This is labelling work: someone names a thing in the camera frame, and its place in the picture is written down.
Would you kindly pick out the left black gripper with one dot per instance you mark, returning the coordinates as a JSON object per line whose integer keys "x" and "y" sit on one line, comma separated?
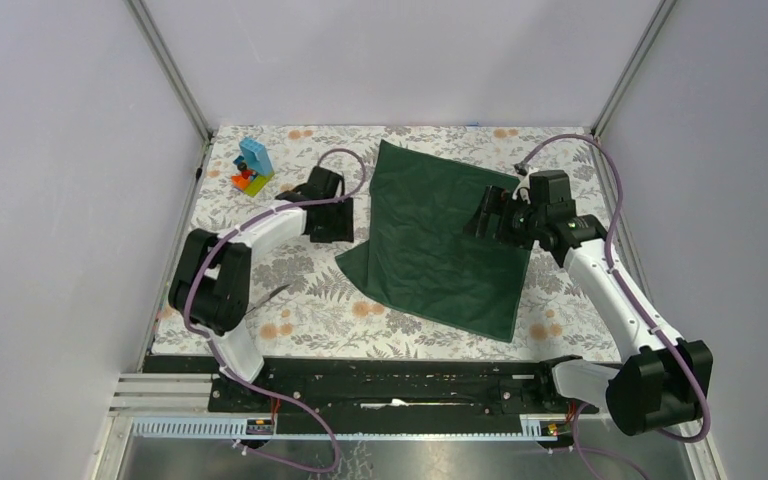
{"x": 343, "y": 228}

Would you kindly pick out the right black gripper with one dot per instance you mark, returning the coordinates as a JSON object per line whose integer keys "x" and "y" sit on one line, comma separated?
{"x": 493, "y": 203}

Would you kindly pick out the dark green cloth napkin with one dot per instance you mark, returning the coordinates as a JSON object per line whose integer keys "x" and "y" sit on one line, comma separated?
{"x": 417, "y": 258}

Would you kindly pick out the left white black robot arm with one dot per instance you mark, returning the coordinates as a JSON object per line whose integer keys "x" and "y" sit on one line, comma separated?
{"x": 211, "y": 283}

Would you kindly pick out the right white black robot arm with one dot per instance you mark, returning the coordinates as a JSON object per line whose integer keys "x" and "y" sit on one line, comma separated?
{"x": 663, "y": 379}

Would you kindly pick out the colourful toy brick build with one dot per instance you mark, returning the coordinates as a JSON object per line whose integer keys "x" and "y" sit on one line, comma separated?
{"x": 254, "y": 167}

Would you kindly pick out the left aluminium frame post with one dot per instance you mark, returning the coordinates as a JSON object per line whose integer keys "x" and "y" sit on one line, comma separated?
{"x": 163, "y": 55}

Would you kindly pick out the aluminium frame post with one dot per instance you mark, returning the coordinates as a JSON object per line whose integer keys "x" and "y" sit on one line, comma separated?
{"x": 163, "y": 55}
{"x": 651, "y": 33}

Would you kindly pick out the aluminium rail left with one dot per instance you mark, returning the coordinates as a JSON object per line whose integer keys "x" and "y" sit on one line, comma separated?
{"x": 150, "y": 392}

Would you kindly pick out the right aluminium frame post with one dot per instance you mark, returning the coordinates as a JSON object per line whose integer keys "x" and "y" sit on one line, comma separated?
{"x": 651, "y": 33}

